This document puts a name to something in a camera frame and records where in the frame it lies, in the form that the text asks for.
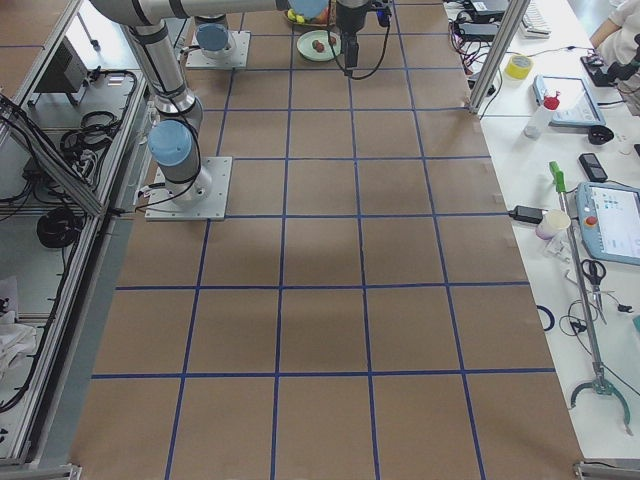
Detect teach pendant far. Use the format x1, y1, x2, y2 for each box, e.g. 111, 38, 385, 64
532, 75, 606, 128

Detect light green plate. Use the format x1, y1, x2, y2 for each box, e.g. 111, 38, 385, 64
296, 30, 341, 62

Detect white paper cup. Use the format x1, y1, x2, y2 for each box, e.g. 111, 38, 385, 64
535, 209, 571, 240

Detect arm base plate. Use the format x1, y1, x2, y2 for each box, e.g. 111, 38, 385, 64
186, 30, 251, 70
144, 157, 233, 221

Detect red apple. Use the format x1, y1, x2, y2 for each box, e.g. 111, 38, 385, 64
315, 7, 335, 25

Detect red capped squeeze bottle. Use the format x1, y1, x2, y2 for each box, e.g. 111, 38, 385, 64
523, 92, 560, 140

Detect black power adapter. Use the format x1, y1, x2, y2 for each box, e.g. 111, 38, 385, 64
508, 205, 546, 225

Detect black small bowl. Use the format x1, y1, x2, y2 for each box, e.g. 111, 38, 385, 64
587, 125, 614, 146

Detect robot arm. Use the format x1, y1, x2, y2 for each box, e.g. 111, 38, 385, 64
195, 14, 234, 58
92, 1, 390, 121

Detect aluminium frame post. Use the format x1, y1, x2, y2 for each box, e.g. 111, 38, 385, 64
468, 0, 530, 114

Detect black scissors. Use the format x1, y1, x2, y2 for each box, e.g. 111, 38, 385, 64
581, 259, 607, 324

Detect yellow tape roll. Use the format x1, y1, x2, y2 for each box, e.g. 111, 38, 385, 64
504, 54, 533, 80

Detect teach pendant near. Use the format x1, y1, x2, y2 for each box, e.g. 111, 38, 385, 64
575, 182, 639, 265

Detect long reach grabber tool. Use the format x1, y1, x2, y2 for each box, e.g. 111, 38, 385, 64
548, 160, 632, 436

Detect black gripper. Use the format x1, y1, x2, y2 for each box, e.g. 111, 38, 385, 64
335, 0, 372, 69

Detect yellow banana bunch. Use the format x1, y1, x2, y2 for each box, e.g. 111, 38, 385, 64
286, 9, 306, 25

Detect wicker basket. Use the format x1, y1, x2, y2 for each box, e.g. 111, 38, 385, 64
284, 8, 335, 27

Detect teach pendant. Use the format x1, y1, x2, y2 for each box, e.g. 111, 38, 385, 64
532, 75, 606, 128
575, 182, 639, 265

